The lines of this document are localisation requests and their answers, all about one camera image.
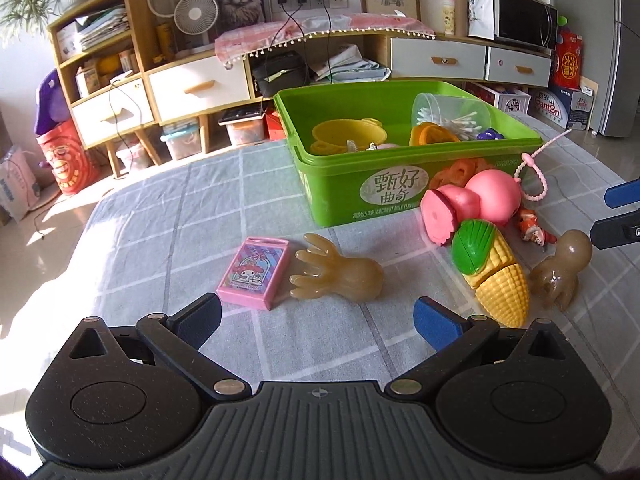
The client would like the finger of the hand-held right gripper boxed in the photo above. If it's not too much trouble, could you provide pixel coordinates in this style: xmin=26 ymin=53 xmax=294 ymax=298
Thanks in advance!
xmin=588 ymin=213 xmax=640 ymax=251
xmin=603 ymin=177 xmax=640 ymax=207

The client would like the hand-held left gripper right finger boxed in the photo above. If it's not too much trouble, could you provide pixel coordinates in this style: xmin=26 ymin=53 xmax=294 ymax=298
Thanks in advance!
xmin=384 ymin=296 xmax=572 ymax=402

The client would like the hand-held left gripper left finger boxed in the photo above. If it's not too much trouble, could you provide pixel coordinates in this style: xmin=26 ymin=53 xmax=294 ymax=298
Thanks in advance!
xmin=67 ymin=292 xmax=254 ymax=402

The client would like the translucent rubber hand toy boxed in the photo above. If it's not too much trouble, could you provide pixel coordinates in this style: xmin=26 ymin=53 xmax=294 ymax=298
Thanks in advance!
xmin=288 ymin=232 xmax=385 ymax=305
xmin=529 ymin=229 xmax=594 ymax=313

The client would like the pink toy card box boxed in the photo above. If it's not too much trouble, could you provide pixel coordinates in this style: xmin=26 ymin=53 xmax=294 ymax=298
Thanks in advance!
xmin=215 ymin=237 xmax=291 ymax=311

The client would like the yellow toy corn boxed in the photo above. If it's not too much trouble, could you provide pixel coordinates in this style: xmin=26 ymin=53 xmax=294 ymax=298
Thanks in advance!
xmin=452 ymin=218 xmax=530 ymax=329

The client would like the small red figurine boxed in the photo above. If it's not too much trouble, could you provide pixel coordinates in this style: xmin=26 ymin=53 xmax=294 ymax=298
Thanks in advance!
xmin=517 ymin=207 xmax=557 ymax=247

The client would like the pink toy peach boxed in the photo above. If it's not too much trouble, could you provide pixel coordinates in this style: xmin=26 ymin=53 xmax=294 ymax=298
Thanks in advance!
xmin=420 ymin=170 xmax=524 ymax=247

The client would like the green plastic storage box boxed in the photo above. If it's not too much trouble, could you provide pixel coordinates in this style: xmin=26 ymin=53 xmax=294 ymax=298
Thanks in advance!
xmin=272 ymin=80 xmax=544 ymax=228

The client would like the orange toy bowl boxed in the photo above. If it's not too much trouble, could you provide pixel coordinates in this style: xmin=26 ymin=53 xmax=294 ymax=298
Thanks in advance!
xmin=408 ymin=122 xmax=462 ymax=149

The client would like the clear cotton swab container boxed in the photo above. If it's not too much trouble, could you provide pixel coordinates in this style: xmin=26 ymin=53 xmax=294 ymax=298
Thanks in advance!
xmin=411 ymin=92 xmax=495 ymax=142

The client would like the yellow toy pot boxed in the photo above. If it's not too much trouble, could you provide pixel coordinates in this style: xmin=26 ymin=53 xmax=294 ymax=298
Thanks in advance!
xmin=309 ymin=118 xmax=389 ymax=157

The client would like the blue and white carton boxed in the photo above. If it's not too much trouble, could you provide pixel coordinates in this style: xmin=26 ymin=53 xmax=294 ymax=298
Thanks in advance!
xmin=529 ymin=87 xmax=596 ymax=130

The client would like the red gift box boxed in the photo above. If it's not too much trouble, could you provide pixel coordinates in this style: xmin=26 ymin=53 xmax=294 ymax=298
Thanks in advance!
xmin=554 ymin=29 xmax=584 ymax=92

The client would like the grey refrigerator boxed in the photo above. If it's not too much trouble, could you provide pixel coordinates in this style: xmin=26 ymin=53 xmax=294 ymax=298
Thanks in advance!
xmin=597 ymin=0 xmax=640 ymax=139

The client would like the white and red crate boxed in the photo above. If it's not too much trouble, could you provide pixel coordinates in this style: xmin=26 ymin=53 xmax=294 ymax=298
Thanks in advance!
xmin=464 ymin=81 xmax=532 ymax=117

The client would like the clear plastic storage box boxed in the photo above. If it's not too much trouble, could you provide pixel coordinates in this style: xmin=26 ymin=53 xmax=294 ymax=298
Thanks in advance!
xmin=115 ymin=142 xmax=154 ymax=174
xmin=160 ymin=122 xmax=204 ymax=161

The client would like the clear box, dark lid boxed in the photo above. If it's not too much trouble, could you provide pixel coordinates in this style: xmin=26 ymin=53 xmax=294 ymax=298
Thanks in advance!
xmin=218 ymin=107 xmax=266 ymax=146

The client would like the white microwave oven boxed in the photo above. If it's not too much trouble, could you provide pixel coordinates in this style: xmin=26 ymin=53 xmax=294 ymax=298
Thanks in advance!
xmin=467 ymin=0 xmax=559 ymax=57

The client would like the orange printed sack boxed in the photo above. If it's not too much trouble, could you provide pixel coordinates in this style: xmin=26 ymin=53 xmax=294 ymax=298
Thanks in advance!
xmin=38 ymin=127 xmax=102 ymax=197

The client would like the red cardboard box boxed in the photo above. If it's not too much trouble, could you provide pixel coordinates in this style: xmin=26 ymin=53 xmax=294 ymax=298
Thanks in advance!
xmin=263 ymin=109 xmax=287 ymax=142

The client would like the white rice sack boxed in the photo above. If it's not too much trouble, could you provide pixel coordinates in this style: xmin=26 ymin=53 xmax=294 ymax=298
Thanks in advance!
xmin=0 ymin=144 xmax=44 ymax=224

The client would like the red and white tube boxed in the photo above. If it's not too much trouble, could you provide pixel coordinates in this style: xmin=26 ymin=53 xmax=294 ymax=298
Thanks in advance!
xmin=439 ymin=0 xmax=459 ymax=36

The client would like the black electronic device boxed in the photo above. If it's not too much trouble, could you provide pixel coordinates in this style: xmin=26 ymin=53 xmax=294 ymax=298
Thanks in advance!
xmin=251 ymin=54 xmax=309 ymax=99

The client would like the long wooden cabinet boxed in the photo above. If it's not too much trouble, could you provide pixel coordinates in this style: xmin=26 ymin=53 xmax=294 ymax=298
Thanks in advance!
xmin=47 ymin=0 xmax=557 ymax=179

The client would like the purple plastic stool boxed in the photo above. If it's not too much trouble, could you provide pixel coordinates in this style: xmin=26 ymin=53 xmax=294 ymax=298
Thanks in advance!
xmin=33 ymin=68 xmax=71 ymax=136

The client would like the folded pale cloth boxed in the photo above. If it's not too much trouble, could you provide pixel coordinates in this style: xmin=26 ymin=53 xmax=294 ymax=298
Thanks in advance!
xmin=309 ymin=43 xmax=391 ymax=84

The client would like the yellow bottle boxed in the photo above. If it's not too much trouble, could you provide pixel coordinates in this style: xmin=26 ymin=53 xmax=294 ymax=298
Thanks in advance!
xmin=155 ymin=22 xmax=176 ymax=61

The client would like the small white desk fan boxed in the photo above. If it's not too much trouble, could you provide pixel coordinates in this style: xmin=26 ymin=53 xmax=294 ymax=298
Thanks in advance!
xmin=173 ymin=0 xmax=220 ymax=52

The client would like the stack of papers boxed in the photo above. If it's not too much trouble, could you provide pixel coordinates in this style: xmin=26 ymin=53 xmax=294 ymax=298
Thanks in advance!
xmin=74 ymin=6 xmax=129 ymax=52

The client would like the pink lace-trimmed cloth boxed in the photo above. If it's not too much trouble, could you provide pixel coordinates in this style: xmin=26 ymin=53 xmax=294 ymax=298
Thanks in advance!
xmin=214 ymin=11 xmax=436 ymax=69

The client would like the framed cat picture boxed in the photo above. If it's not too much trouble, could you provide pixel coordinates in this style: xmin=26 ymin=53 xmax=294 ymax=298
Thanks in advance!
xmin=208 ymin=0 xmax=273 ymax=37

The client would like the pink bead strap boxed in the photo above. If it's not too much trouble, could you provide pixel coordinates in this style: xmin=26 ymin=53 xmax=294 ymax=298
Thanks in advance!
xmin=514 ymin=129 xmax=574 ymax=204

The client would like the white drawer, wooden handle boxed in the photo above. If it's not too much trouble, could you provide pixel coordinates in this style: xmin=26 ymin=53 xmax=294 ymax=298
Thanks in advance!
xmin=148 ymin=54 xmax=252 ymax=124
xmin=69 ymin=79 xmax=156 ymax=149
xmin=389 ymin=38 xmax=487 ymax=81
xmin=484 ymin=47 xmax=554 ymax=88

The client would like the black charging cable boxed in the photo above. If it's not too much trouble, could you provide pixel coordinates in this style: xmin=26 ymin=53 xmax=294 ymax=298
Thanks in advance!
xmin=320 ymin=0 xmax=335 ymax=83
xmin=257 ymin=0 xmax=301 ymax=111

